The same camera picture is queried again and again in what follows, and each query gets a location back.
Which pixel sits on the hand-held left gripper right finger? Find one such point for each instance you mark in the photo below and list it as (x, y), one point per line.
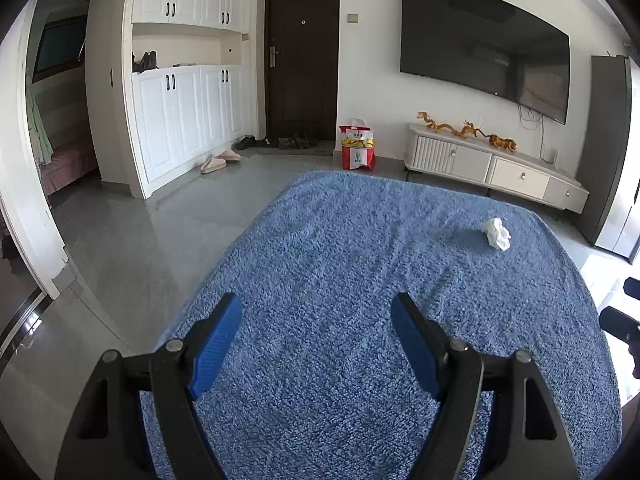
(412, 345)

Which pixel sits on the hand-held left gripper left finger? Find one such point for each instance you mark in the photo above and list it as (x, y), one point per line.
(217, 340)

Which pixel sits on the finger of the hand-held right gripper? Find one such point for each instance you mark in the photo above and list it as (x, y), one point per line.
(632, 288)
(620, 324)

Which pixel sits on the blue shaggy rug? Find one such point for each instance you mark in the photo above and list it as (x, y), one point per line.
(350, 240)

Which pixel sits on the crumpled white tissue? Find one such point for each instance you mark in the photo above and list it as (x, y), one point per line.
(497, 234)

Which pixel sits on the tall dark grey cabinet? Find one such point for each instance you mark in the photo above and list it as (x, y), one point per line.
(600, 150)

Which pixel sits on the beige slipper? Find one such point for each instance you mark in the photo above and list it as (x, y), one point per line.
(230, 155)
(212, 165)

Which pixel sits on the white television cabinet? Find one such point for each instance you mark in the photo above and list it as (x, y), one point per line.
(470, 162)

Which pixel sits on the golden tiger figurine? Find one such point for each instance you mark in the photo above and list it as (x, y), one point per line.
(502, 142)

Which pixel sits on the pair of dark shoes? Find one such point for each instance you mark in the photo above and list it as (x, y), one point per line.
(297, 142)
(246, 142)

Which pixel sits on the red and white paper bag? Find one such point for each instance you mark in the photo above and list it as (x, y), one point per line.
(357, 152)

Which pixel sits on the grey doormat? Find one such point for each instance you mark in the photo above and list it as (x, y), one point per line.
(320, 149)

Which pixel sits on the golden dragon figurine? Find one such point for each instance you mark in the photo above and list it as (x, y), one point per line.
(445, 127)

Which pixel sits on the pink bed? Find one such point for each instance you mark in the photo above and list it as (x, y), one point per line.
(70, 165)

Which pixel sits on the white shoe cabinet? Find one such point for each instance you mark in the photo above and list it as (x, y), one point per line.
(165, 115)

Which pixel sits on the hanging light green cloth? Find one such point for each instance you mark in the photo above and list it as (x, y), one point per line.
(39, 130)

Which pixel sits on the dark brown entrance door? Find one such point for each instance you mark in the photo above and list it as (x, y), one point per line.
(302, 70)

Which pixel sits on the dark leather bag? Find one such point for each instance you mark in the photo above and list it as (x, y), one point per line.
(146, 62)

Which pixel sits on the bedroom window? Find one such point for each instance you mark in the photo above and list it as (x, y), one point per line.
(60, 47)

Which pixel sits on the black wall television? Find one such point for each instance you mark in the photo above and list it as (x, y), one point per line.
(480, 45)

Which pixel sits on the wall light switch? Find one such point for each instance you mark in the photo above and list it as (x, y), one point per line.
(352, 18)

